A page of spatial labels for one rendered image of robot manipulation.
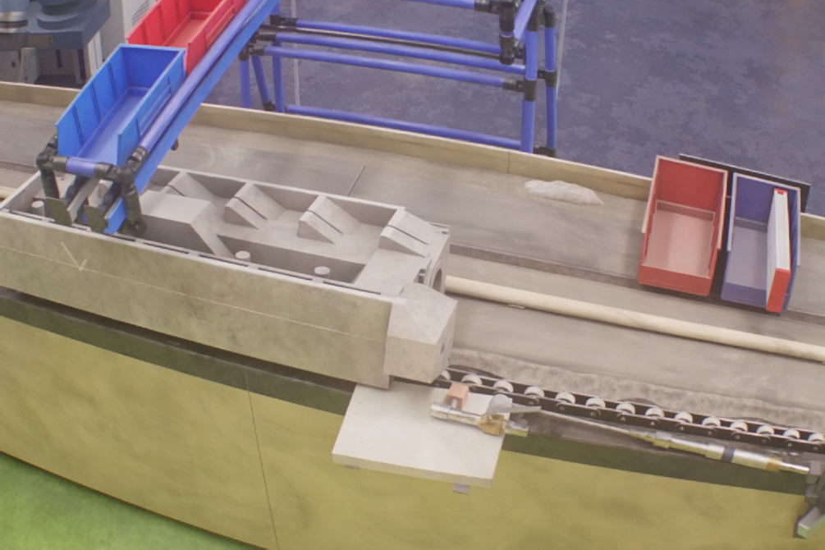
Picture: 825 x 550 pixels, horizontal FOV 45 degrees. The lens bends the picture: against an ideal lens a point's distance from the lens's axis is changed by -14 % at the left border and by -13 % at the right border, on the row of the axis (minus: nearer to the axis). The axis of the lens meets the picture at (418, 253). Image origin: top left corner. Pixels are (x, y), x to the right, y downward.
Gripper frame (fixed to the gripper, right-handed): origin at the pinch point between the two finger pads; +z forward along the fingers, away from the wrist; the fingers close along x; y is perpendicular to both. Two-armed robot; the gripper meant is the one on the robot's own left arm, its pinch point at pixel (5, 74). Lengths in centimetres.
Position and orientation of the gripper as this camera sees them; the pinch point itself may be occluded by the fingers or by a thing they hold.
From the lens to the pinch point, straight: 321.0
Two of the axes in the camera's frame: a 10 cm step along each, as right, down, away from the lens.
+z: -1.1, 9.6, 2.6
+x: 9.9, 1.3, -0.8
